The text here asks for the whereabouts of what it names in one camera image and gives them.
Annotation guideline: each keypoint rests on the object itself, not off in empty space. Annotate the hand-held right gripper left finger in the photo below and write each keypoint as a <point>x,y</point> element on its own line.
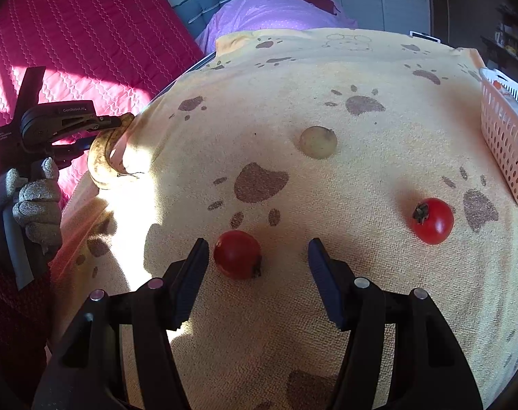
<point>190,282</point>

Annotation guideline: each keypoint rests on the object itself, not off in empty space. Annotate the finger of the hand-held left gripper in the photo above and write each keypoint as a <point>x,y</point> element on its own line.
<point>77,147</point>
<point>113,122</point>

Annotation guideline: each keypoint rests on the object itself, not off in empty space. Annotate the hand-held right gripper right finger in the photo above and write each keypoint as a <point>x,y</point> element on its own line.
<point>325,282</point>

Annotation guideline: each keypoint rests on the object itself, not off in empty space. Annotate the spotted yellow banana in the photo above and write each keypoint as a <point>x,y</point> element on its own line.
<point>97,153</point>

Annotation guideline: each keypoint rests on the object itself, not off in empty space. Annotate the red tomato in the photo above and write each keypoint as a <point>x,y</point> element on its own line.
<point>436,222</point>
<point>235,254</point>

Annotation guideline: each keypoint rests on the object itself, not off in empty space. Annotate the white perforated plastic basket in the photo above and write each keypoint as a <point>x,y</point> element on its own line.
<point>506,136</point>

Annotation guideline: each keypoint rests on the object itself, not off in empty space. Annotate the person's left forearm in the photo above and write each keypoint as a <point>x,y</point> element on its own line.
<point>15,320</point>

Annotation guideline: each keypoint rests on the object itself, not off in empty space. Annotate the person's left hand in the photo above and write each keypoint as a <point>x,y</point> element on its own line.
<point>39,209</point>

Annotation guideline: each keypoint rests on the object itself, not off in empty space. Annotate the grey round table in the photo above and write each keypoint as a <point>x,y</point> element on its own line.
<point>190,68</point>

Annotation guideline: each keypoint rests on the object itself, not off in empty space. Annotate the red quilted blanket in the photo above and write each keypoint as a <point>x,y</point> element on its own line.
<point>92,30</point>

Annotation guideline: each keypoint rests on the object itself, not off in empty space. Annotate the small beige round fruit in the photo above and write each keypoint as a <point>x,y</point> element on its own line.
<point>318,141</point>

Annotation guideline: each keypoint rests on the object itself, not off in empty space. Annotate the grey bed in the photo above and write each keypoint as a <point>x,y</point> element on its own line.
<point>199,8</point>

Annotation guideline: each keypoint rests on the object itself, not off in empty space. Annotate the yellow paw print towel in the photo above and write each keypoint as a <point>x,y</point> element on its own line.
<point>327,94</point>

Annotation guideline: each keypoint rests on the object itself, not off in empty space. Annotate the purple dotted duvet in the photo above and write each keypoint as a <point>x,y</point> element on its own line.
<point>276,17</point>

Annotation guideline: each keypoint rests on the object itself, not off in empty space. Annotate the white tablet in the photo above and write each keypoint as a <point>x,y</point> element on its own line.
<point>425,36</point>

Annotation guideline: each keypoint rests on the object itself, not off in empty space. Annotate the white wardrobe with pictures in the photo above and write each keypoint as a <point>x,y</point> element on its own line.
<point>370,4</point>

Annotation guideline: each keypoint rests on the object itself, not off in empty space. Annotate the wooden desk with shelves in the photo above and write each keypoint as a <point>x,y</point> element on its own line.
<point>511,30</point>

